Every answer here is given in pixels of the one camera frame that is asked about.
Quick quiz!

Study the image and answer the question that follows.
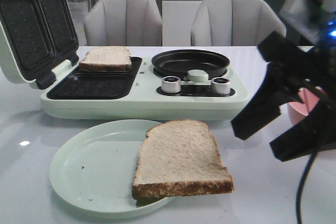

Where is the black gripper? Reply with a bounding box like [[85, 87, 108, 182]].
[[231, 31, 335, 162]]

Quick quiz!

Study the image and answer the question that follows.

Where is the pink plastic bowl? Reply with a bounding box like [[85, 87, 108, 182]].
[[287, 89, 319, 125]]

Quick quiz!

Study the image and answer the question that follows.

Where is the white bread slice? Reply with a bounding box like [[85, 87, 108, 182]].
[[132, 120, 234, 200], [79, 46, 132, 71]]

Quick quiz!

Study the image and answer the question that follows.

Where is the mint green breakfast maker lid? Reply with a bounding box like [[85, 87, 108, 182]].
[[1, 0, 79, 90]]

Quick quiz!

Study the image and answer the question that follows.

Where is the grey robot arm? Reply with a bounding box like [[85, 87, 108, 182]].
[[231, 0, 335, 161]]

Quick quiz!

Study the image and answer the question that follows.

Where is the right silver control knob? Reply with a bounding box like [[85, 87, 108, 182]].
[[211, 77, 231, 95]]

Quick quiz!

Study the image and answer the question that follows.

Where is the silver control knob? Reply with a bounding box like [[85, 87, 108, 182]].
[[211, 77, 231, 95], [161, 76, 181, 94]]

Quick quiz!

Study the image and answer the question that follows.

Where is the right grey upholstered chair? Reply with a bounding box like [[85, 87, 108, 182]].
[[191, 0, 287, 46]]

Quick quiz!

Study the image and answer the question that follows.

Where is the grey upholstered chair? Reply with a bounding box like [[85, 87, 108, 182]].
[[191, 0, 287, 46], [83, 0, 162, 46]]

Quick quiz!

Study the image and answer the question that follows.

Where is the black round frying pan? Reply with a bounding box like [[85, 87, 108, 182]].
[[152, 49, 230, 79]]

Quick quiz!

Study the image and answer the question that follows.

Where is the left silver control knob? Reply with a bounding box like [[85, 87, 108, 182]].
[[161, 76, 181, 94]]

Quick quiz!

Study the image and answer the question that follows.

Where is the white refrigerator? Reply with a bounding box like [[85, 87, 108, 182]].
[[162, 0, 203, 46]]

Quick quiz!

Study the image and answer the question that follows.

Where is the left grey upholstered chair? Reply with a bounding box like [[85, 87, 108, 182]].
[[83, 0, 162, 46]]

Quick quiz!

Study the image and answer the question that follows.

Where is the mint green round plate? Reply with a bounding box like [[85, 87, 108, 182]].
[[49, 120, 172, 219]]

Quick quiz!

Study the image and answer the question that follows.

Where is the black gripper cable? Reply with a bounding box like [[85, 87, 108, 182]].
[[296, 145, 318, 224]]

